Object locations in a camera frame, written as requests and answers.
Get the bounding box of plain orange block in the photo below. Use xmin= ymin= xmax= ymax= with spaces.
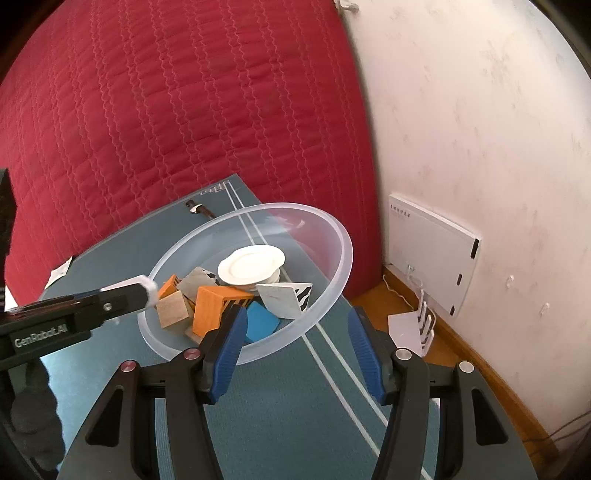
xmin=157 ymin=274 xmax=181 ymax=301

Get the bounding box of white rectangular block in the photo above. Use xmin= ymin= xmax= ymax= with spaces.
xmin=177 ymin=266 xmax=219 ymax=301

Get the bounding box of blue wedge block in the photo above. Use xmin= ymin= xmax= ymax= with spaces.
xmin=243 ymin=302 xmax=283 ymax=343

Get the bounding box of orange black-striped wedge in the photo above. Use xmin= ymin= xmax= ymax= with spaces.
xmin=191 ymin=285 xmax=255 ymax=338

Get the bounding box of person's left hand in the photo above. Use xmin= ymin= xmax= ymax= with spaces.
xmin=8 ymin=357 xmax=66 ymax=470

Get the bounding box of white cable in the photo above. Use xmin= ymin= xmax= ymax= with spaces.
xmin=382 ymin=262 xmax=426 ymax=315

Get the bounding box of dark cable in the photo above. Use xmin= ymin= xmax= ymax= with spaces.
xmin=523 ymin=410 xmax=591 ymax=445

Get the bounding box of printed paper sheet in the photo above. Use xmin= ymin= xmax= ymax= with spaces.
xmin=43 ymin=256 xmax=74 ymax=289

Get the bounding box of clear plastic bowl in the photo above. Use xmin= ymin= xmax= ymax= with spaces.
xmin=137 ymin=202 xmax=354 ymax=367

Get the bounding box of white wall box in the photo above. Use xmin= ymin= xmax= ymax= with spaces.
xmin=387 ymin=192 xmax=481 ymax=317

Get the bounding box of white spool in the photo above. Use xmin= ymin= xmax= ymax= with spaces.
xmin=216 ymin=246 xmax=286 ymax=293

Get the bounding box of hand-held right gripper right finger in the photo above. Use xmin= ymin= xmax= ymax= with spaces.
xmin=346 ymin=306 xmax=539 ymax=480

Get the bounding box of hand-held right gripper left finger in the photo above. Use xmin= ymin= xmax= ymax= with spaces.
xmin=58 ymin=305 xmax=249 ymax=480

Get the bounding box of red quilted blanket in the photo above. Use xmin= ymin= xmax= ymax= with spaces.
xmin=0 ymin=0 xmax=387 ymax=303

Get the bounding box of white black-striped wedge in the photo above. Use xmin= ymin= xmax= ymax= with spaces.
xmin=255 ymin=282 xmax=315 ymax=320

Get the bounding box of white router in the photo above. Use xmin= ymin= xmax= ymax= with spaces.
xmin=386 ymin=288 xmax=437 ymax=359

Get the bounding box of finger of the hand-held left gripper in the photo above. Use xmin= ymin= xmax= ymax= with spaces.
xmin=69 ymin=281 xmax=151 ymax=332

